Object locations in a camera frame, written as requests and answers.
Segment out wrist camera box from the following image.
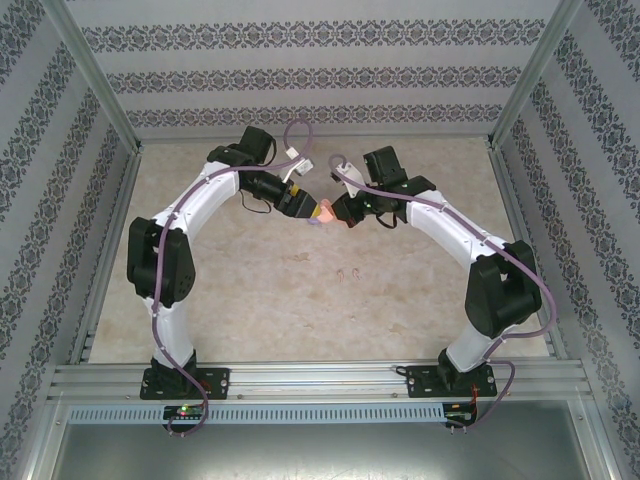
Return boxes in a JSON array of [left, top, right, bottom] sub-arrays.
[[282, 147, 315, 182], [328, 153, 367, 197]]

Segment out wide aluminium mounting rail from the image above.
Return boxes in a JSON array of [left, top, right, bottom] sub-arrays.
[[47, 362, 591, 404]]

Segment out slotted grey cable duct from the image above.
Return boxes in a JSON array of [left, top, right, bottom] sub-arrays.
[[67, 403, 446, 425]]

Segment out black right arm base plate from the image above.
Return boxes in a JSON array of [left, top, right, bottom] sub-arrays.
[[405, 364, 499, 400]]

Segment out aluminium frame rail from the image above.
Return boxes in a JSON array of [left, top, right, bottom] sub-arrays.
[[67, 147, 144, 366], [488, 147, 569, 361]]

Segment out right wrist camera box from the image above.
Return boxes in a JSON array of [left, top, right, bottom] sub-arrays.
[[328, 153, 367, 197]]

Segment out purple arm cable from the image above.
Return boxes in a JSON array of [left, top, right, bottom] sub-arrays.
[[327, 153, 560, 431], [149, 119, 317, 440]]

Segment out pink round earbud case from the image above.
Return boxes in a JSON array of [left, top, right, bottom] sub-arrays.
[[316, 197, 338, 225]]

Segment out grey wall base strip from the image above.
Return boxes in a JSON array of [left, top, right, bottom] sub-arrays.
[[138, 133, 491, 146]]

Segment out aluminium frame post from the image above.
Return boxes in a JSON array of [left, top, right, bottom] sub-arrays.
[[38, 0, 146, 154], [484, 0, 586, 151]]

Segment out grey metal panel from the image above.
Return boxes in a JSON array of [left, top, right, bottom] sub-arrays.
[[29, 422, 616, 480]]

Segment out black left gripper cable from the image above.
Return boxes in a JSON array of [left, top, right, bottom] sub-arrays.
[[238, 190, 275, 215]]

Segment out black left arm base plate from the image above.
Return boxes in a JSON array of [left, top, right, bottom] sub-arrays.
[[139, 367, 231, 401]]

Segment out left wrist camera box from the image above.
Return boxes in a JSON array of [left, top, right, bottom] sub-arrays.
[[282, 147, 315, 182]]

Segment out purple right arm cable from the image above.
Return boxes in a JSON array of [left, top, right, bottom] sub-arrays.
[[327, 153, 560, 431]]

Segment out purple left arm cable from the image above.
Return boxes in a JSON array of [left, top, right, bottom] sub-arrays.
[[149, 119, 317, 440]]

